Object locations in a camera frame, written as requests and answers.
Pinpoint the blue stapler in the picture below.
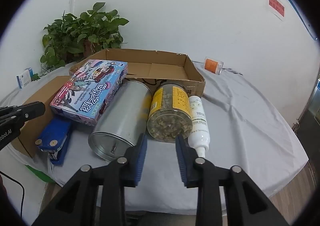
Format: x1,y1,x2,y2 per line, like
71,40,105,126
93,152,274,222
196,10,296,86
35,117,73,166

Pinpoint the colourful board game box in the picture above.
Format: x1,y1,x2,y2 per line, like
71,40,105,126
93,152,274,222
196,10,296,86
50,59,128,126

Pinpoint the white spray bottle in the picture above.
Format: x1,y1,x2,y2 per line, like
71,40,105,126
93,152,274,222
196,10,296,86
188,95,210,158

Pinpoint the silver metal tin can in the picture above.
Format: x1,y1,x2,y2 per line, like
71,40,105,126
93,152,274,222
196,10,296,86
88,81,152,162

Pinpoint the yellow label tea jar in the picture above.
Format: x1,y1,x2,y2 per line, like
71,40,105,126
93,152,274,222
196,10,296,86
147,84,193,143

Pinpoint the white blue small box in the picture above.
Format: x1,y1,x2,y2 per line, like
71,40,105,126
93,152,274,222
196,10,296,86
16,67,33,89

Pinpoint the grey table cloth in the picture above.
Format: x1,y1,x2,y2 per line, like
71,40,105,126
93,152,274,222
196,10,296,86
1,63,308,223

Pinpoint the green potted plant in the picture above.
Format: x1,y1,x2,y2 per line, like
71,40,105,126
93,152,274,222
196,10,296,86
31,2,129,81

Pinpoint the orange clear plastic jar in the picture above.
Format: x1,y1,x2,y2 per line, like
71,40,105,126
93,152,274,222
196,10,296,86
204,58,223,75

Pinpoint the large cardboard box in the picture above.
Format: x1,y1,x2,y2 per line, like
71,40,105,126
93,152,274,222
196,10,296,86
69,48,206,97

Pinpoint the red wall sign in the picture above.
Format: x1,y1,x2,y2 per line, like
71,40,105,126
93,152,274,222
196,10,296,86
268,0,285,17

